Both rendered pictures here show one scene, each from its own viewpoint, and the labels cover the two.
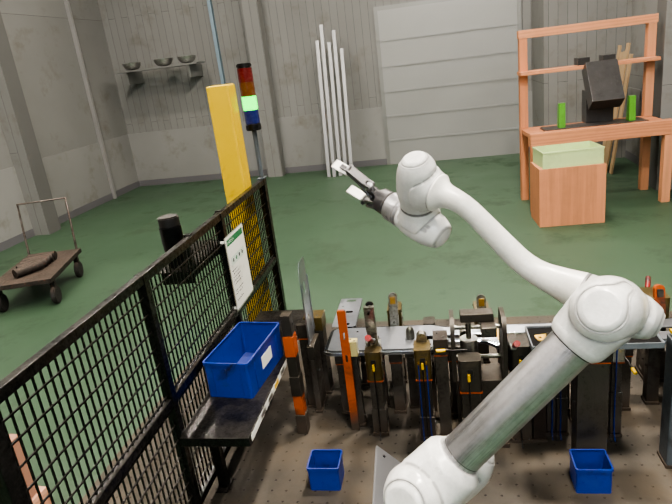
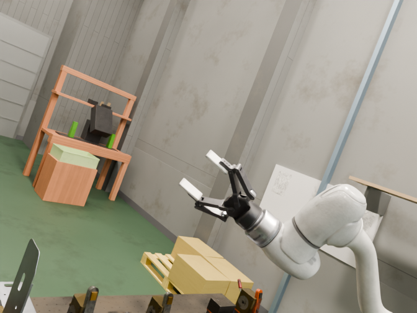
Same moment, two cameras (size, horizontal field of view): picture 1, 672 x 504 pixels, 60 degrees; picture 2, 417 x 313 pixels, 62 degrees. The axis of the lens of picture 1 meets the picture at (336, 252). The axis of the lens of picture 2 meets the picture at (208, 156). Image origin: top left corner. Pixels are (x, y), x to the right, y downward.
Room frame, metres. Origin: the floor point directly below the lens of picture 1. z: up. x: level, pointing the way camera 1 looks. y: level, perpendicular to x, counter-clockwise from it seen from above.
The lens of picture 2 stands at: (1.25, 0.67, 1.77)
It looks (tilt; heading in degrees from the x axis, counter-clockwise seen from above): 2 degrees down; 307
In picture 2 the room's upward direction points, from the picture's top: 21 degrees clockwise
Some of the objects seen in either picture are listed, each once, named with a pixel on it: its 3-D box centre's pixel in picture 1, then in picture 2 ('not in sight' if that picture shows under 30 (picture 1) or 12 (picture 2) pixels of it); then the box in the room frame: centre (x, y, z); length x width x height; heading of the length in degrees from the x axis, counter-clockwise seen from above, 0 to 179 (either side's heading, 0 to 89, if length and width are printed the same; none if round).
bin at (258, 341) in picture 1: (245, 357); not in sight; (1.82, 0.36, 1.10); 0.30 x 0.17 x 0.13; 163
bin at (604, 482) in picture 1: (590, 471); not in sight; (1.46, -0.70, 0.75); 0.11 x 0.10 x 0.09; 79
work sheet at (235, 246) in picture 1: (237, 266); not in sight; (2.22, 0.40, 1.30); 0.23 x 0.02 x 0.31; 169
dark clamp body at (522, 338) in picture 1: (520, 392); not in sight; (1.71, -0.57, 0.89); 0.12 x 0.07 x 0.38; 169
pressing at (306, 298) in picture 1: (306, 301); (15, 302); (2.08, 0.14, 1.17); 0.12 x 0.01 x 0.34; 169
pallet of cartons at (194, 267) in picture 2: not in sight; (195, 272); (3.48, -2.94, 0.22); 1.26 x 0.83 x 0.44; 168
